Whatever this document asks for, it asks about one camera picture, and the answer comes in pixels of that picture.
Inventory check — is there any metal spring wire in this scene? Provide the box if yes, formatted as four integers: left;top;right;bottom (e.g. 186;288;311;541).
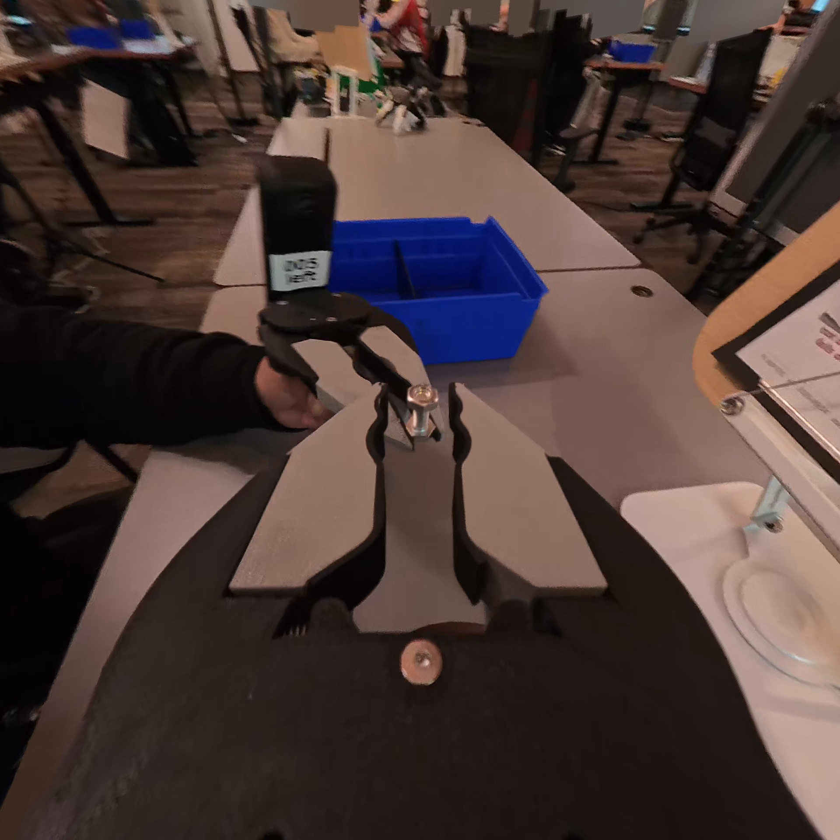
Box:
718;369;840;416

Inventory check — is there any black white tool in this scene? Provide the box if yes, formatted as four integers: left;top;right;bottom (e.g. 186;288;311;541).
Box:
373;91;435;137

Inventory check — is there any small white panel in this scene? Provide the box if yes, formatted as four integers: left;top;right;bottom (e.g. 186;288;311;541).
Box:
82;79;131;161

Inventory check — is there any blue plastic bin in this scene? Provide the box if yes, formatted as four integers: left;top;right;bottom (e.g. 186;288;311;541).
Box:
327;216;550;367

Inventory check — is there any clear round swivel disc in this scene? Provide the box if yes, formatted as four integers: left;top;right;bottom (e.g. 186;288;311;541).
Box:
722;558;840;688

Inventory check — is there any black backing frame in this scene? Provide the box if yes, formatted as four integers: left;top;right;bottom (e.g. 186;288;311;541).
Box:
712;261;840;462

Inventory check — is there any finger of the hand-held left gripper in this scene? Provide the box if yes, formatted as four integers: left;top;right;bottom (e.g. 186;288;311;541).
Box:
357;325;434;395
315;386;419;454

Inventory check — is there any black office chair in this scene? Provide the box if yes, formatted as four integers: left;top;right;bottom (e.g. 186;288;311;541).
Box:
632;29;777;265

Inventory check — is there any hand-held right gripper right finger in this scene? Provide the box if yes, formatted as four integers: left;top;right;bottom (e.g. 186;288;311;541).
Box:
448;381;609;608

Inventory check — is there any grey partition panel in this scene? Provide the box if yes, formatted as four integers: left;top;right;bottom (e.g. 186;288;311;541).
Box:
709;0;840;245

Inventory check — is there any black bin divider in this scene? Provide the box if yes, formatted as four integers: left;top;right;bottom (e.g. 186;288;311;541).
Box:
392;241;418;300

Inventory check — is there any printed instruction sheet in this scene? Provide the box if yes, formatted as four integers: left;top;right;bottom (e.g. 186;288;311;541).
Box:
735;281;840;429

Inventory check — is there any silver hex bolt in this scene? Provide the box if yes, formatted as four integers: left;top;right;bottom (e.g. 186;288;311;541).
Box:
403;392;445;442

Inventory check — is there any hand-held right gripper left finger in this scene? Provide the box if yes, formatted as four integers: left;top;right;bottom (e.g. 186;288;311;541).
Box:
227;382;391;609

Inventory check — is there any person's left hand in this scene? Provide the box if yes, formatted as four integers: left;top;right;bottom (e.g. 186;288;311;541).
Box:
253;356;337;431

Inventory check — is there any metal stand bracket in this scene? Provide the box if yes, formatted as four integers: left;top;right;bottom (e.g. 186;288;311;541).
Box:
743;475;793;534

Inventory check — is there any white holder ledge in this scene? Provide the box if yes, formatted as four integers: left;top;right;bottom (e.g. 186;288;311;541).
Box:
721;387;840;560

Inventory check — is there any person's left forearm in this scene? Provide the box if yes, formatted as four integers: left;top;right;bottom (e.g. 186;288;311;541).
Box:
0;301;280;452

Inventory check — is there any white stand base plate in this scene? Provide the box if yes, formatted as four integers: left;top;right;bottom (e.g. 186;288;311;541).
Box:
619;482;840;840

